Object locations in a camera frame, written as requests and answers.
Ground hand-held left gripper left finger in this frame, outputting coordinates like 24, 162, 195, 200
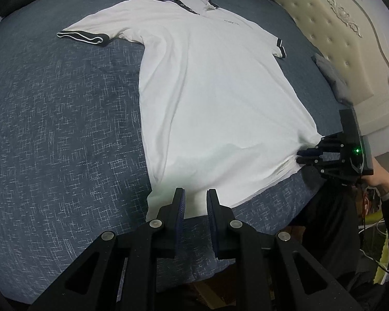
27, 188, 186, 311

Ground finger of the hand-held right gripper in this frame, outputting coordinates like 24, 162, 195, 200
296, 154, 343, 177
297, 134, 343, 158

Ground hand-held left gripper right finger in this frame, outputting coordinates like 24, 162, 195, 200
206, 188, 360, 311

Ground white polo shirt black trim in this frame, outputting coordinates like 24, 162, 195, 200
57, 0, 322, 220

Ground person's right hand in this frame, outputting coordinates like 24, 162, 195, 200
366, 161, 389, 195

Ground small grey cloth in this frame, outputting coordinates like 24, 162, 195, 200
312, 53, 356, 105

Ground cream tufted headboard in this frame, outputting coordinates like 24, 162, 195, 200
274, 0, 389, 157

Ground bed with blue sheet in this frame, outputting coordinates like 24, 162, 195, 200
0, 0, 355, 305

